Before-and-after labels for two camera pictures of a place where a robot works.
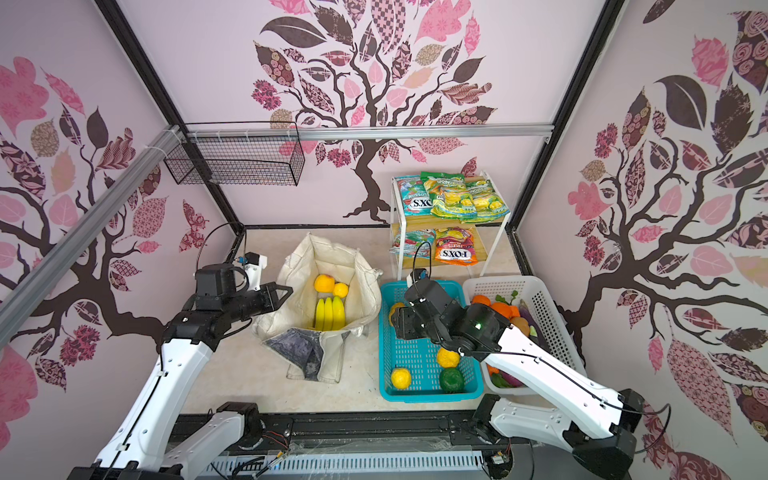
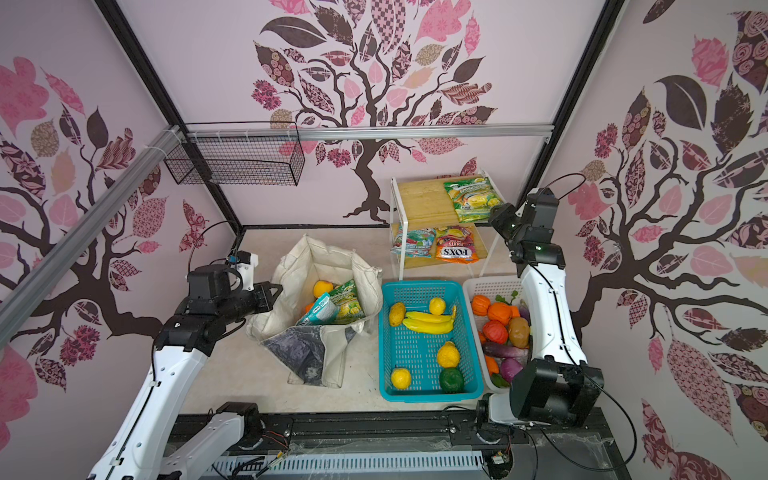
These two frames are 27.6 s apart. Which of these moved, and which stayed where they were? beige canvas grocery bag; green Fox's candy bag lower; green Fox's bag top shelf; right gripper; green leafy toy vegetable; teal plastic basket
Moved: right gripper; green Fox's bag top shelf
Stayed: green Fox's candy bag lower; teal plastic basket; green leafy toy vegetable; beige canvas grocery bag
